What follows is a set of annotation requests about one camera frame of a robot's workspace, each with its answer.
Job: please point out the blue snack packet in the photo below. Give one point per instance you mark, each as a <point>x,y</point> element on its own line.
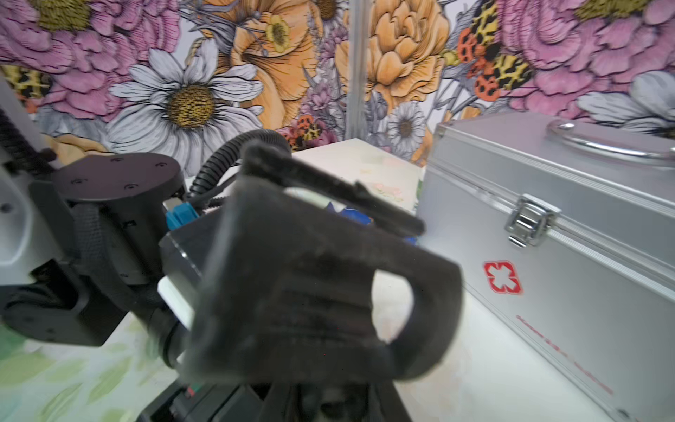
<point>351,214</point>

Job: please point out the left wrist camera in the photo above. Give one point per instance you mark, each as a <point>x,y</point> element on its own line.
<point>193,283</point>

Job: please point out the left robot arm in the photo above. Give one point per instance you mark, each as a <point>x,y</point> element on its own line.
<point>86,244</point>

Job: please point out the silver aluminium first aid case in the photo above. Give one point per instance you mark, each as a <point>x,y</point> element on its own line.
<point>565,231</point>

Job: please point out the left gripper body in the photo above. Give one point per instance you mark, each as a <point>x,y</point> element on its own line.
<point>203,402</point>

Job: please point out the black stand pole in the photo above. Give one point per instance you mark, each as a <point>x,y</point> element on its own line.
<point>357,309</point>

